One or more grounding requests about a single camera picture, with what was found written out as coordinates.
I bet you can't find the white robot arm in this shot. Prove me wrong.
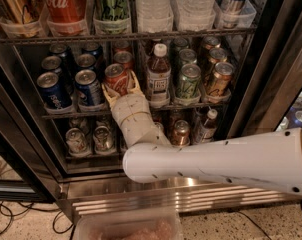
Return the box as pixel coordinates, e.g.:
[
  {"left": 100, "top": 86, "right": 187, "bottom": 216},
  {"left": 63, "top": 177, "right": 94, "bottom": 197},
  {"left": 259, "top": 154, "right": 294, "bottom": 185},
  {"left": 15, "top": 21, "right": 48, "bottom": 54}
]
[{"left": 102, "top": 72, "right": 302, "bottom": 196}]

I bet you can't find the blue pepsi can rear left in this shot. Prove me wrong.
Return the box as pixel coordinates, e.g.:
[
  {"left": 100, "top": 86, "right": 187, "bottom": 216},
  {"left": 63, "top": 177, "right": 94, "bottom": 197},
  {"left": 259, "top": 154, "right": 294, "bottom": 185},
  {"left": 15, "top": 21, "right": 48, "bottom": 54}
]
[{"left": 49, "top": 43, "right": 75, "bottom": 71}]

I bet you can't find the water bottle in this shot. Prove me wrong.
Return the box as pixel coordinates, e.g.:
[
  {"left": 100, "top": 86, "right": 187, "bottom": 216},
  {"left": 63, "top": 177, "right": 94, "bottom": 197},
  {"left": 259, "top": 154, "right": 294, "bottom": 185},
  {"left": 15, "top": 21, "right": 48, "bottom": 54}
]
[
  {"left": 135, "top": 0, "right": 173, "bottom": 33},
  {"left": 171, "top": 0, "right": 216, "bottom": 31}
]

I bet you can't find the gold can front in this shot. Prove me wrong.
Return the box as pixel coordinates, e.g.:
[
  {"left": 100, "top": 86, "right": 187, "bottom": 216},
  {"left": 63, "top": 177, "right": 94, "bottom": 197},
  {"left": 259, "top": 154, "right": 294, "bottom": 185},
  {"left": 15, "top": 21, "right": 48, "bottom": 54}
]
[{"left": 205, "top": 62, "right": 234, "bottom": 103}]

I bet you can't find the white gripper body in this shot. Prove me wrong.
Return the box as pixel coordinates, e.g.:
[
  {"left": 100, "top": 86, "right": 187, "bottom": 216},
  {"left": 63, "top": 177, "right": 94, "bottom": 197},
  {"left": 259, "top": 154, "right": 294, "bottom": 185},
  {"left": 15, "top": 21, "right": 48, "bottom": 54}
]
[{"left": 111, "top": 94, "right": 150, "bottom": 126}]

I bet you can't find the green lacroix can front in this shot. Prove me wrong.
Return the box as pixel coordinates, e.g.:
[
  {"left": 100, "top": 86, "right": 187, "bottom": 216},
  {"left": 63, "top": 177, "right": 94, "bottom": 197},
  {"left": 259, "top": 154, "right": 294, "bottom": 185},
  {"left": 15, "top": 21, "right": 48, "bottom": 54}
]
[{"left": 175, "top": 64, "right": 201, "bottom": 100}]

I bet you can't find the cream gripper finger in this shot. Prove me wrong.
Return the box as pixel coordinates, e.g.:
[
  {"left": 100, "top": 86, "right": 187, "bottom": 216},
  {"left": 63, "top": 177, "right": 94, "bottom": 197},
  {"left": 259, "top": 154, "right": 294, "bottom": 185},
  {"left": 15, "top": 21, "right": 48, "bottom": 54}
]
[
  {"left": 127, "top": 70, "right": 143, "bottom": 95},
  {"left": 102, "top": 84, "right": 120, "bottom": 108}
]

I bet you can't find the blue pepsi can front left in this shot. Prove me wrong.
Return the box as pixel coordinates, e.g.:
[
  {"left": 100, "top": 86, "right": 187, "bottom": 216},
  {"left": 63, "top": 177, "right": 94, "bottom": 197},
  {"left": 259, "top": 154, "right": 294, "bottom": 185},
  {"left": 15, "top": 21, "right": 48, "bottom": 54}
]
[{"left": 37, "top": 72, "right": 73, "bottom": 114}]

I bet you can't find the silver can bottom far left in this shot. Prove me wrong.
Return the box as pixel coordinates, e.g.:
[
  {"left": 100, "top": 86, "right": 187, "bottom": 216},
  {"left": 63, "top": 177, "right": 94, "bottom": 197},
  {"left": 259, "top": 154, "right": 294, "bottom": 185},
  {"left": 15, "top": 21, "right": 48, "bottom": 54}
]
[{"left": 66, "top": 128, "right": 88, "bottom": 157}]

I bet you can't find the gold can top shelf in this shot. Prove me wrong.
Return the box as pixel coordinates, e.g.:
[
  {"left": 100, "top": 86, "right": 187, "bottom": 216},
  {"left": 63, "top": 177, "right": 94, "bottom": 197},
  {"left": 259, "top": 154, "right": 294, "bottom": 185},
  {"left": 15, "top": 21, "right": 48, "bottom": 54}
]
[{"left": 0, "top": 0, "right": 43, "bottom": 38}]

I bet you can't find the red coke can front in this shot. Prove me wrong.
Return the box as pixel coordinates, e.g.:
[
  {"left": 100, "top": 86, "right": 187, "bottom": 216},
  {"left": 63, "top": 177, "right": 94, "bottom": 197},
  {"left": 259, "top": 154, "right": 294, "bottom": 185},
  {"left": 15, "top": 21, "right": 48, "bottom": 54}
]
[{"left": 104, "top": 63, "right": 128, "bottom": 96}]

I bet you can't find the silver blue can top shelf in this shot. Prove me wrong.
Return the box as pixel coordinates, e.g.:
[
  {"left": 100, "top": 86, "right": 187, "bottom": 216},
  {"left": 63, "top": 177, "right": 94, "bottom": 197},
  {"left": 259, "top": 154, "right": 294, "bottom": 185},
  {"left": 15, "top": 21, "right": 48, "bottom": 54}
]
[{"left": 220, "top": 0, "right": 247, "bottom": 29}]

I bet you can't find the red coke can top shelf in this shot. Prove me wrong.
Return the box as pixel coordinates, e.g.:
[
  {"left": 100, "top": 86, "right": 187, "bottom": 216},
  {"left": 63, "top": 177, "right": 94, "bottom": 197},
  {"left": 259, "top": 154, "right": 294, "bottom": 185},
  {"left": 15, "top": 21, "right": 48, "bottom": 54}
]
[{"left": 45, "top": 0, "right": 86, "bottom": 36}]

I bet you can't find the copper can bottom shelf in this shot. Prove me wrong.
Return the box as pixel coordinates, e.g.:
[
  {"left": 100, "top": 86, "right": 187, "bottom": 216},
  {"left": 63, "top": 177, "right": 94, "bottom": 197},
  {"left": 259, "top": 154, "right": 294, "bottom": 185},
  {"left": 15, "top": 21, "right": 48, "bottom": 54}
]
[{"left": 171, "top": 120, "right": 190, "bottom": 146}]

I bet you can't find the clear plastic bin on floor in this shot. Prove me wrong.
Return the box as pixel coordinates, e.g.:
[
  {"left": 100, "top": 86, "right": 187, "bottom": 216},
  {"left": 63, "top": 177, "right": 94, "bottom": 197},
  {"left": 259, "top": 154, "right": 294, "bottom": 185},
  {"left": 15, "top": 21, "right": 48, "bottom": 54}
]
[{"left": 73, "top": 208, "right": 183, "bottom": 240}]

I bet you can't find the red coke can rear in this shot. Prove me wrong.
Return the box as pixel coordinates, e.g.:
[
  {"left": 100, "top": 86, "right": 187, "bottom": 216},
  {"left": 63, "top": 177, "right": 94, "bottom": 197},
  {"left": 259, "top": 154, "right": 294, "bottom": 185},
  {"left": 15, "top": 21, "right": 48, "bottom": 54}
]
[{"left": 112, "top": 40, "right": 132, "bottom": 53}]

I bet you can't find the blue pepsi can middle left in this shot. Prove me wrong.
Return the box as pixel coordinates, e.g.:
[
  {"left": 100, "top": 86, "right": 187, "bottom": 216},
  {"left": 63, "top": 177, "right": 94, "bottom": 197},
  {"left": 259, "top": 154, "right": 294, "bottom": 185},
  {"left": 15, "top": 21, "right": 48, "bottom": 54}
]
[{"left": 41, "top": 55, "right": 74, "bottom": 95}]

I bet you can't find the stainless fridge bottom grille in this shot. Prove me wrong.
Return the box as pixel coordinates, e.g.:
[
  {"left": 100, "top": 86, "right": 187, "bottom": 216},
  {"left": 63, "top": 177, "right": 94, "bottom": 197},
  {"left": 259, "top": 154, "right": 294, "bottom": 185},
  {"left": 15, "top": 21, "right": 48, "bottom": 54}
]
[{"left": 58, "top": 173, "right": 302, "bottom": 221}]

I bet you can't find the blue can right fridge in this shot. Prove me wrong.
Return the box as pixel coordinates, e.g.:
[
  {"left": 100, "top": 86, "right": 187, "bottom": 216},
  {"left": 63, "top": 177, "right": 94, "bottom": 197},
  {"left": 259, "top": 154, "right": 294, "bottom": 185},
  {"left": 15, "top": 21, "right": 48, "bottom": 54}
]
[{"left": 287, "top": 110, "right": 302, "bottom": 128}]

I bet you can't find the blue pepsi can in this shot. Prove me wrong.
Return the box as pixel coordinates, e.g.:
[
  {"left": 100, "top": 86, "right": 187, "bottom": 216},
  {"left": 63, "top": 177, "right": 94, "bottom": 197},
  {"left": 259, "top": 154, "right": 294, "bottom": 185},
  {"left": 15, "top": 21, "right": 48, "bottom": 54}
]
[
  {"left": 75, "top": 70, "right": 105, "bottom": 111},
  {"left": 49, "top": 43, "right": 75, "bottom": 71},
  {"left": 41, "top": 55, "right": 74, "bottom": 95},
  {"left": 82, "top": 42, "right": 104, "bottom": 63},
  {"left": 37, "top": 72, "right": 73, "bottom": 114},
  {"left": 76, "top": 54, "right": 96, "bottom": 71}
]

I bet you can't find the tea bottle bottom shelf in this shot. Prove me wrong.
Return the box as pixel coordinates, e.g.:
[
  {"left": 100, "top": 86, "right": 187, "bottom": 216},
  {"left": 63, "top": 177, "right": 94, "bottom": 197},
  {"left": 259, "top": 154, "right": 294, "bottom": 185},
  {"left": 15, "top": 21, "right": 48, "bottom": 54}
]
[{"left": 192, "top": 109, "right": 218, "bottom": 145}]

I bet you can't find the water bottle top left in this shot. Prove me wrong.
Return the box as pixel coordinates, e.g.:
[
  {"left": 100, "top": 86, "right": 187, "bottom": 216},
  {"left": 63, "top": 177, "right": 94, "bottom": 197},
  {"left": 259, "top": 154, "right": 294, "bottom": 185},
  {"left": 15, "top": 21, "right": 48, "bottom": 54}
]
[{"left": 135, "top": 0, "right": 173, "bottom": 33}]

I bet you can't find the glass fridge door right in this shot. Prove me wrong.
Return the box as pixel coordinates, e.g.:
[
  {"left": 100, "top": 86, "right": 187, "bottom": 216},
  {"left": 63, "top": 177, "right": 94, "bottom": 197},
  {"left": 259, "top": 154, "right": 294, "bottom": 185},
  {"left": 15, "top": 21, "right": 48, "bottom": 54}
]
[{"left": 228, "top": 12, "right": 302, "bottom": 137}]

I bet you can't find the blue pepsi can front right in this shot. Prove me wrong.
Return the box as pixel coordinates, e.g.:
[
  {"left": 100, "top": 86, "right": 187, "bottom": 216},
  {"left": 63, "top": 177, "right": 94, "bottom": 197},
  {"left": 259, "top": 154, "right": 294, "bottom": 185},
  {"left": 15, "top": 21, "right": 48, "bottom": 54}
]
[{"left": 75, "top": 70, "right": 105, "bottom": 111}]

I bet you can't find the gold can rear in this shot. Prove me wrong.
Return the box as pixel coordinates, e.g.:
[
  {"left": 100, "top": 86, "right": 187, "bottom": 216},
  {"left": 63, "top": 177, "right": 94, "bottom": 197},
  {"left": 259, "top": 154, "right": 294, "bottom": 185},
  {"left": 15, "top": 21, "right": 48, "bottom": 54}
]
[{"left": 199, "top": 36, "right": 221, "bottom": 55}]

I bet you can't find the water bottle top right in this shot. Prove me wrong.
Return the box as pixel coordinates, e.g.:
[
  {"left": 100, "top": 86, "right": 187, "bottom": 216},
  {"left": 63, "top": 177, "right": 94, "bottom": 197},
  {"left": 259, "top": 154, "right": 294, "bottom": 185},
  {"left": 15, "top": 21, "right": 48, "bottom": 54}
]
[{"left": 171, "top": 0, "right": 216, "bottom": 31}]

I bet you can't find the gold can middle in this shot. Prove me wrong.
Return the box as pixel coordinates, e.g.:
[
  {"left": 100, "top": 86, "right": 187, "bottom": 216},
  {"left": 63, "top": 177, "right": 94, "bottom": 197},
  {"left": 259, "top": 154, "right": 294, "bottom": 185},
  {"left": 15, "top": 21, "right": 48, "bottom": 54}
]
[{"left": 205, "top": 48, "right": 227, "bottom": 71}]

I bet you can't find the green lacroix can top shelf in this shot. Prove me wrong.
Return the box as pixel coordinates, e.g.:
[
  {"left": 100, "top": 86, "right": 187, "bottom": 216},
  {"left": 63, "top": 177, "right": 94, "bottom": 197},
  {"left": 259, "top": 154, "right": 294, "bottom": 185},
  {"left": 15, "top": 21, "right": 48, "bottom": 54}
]
[{"left": 95, "top": 0, "right": 130, "bottom": 34}]

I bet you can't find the blue pepsi can rear right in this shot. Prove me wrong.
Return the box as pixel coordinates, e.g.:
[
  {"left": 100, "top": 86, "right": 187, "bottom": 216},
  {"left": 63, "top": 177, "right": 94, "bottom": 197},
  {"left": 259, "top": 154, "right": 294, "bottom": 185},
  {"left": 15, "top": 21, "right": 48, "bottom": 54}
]
[{"left": 82, "top": 42, "right": 104, "bottom": 63}]

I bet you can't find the blue pepsi can middle right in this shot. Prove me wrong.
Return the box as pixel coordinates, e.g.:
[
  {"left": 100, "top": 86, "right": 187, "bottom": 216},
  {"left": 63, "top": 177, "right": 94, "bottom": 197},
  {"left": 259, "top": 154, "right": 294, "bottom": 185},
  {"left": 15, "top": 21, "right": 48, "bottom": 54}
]
[{"left": 76, "top": 54, "right": 96, "bottom": 71}]

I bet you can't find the green lacroix can rear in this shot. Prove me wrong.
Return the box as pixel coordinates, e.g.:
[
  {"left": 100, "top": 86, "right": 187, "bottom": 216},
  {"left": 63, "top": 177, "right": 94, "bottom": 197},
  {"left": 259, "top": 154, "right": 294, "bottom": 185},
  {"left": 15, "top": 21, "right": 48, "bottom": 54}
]
[{"left": 170, "top": 37, "right": 189, "bottom": 55}]

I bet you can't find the green lacroix can middle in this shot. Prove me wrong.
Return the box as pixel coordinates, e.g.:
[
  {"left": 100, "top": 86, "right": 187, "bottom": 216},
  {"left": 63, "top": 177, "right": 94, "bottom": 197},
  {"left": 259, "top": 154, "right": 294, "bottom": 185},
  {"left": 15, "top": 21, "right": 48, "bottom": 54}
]
[{"left": 178, "top": 48, "right": 197, "bottom": 67}]

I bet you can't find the brown tea bottle white cap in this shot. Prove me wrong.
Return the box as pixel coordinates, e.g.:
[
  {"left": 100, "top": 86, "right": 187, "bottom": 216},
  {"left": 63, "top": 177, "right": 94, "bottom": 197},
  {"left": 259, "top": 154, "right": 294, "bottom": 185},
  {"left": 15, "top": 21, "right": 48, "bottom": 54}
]
[{"left": 146, "top": 43, "right": 171, "bottom": 108}]

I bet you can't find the black cable on floor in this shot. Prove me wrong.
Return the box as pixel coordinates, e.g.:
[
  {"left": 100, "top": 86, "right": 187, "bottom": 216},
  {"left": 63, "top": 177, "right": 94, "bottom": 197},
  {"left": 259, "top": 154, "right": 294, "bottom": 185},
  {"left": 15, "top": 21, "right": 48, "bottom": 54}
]
[{"left": 0, "top": 199, "right": 75, "bottom": 239}]

